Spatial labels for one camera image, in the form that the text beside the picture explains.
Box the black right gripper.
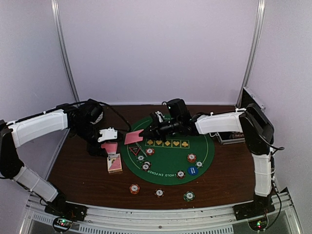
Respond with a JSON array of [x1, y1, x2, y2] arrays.
[[140, 116, 182, 142]]

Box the black chips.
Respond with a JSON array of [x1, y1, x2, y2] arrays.
[[141, 161, 152, 172]]

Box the black chip bottom mat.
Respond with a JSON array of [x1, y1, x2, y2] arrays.
[[176, 170, 186, 179]]

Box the red five chip stack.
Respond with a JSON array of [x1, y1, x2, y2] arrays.
[[129, 184, 140, 195]]

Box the blue small blind button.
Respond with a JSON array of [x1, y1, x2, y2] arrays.
[[187, 166, 198, 176]]

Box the black hundred chip stack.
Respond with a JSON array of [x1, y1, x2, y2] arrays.
[[155, 189, 164, 197]]

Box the green chip stack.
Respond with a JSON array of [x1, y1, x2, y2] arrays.
[[183, 191, 195, 202]]

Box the red backed card deck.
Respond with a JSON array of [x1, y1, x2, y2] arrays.
[[101, 142, 118, 155]]

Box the jack of clubs card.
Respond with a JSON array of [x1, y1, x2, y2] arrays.
[[124, 129, 144, 145]]

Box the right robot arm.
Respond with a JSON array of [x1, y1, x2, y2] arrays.
[[139, 99, 276, 215]]

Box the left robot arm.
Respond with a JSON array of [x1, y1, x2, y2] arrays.
[[0, 99, 117, 216]]

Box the gold playing card box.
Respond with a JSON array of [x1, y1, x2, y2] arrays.
[[107, 154, 123, 174]]

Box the black red triangle button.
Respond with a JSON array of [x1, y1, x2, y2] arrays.
[[129, 146, 141, 156]]

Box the floral patterned plate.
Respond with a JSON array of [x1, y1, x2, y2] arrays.
[[94, 111, 104, 124]]

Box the green round poker mat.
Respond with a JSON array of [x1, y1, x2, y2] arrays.
[[120, 115, 215, 184]]

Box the aluminium poker chip case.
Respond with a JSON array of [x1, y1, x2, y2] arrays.
[[216, 87, 266, 145]]

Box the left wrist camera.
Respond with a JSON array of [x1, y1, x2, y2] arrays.
[[97, 127, 118, 143]]

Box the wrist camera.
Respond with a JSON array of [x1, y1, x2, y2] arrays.
[[150, 98, 191, 123], [97, 127, 118, 143]]

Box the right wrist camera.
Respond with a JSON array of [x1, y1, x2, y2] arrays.
[[150, 98, 191, 123]]

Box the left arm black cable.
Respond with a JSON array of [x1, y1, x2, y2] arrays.
[[97, 102, 132, 134]]

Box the aluminium front rail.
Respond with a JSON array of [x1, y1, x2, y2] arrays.
[[21, 187, 303, 234]]

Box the right aluminium frame post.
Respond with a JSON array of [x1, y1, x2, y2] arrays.
[[236, 0, 266, 107]]

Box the aluminium frame post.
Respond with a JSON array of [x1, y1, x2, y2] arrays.
[[236, 0, 266, 107], [51, 0, 80, 102]]

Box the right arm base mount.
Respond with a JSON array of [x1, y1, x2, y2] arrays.
[[233, 202, 275, 221]]

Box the left aluminium frame post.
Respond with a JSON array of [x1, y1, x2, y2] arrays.
[[51, 0, 80, 102]]

